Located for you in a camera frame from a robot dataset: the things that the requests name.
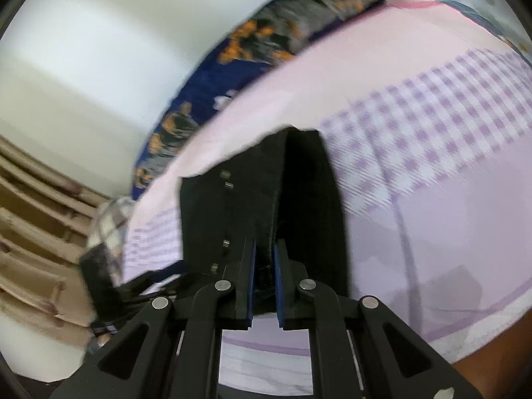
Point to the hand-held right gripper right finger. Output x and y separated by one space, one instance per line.
277 282

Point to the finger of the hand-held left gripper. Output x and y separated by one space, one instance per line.
149 284

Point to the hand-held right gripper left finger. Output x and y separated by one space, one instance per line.
251 282

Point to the black pants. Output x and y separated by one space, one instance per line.
307 199

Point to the plaid pillow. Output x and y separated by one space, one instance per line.
110 220

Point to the beige curtain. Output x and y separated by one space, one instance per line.
29 237

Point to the pink checkered bed sheet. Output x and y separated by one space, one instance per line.
415 237

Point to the blue printed blanket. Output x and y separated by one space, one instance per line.
208 79

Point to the brown bed frame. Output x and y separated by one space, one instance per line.
494 370

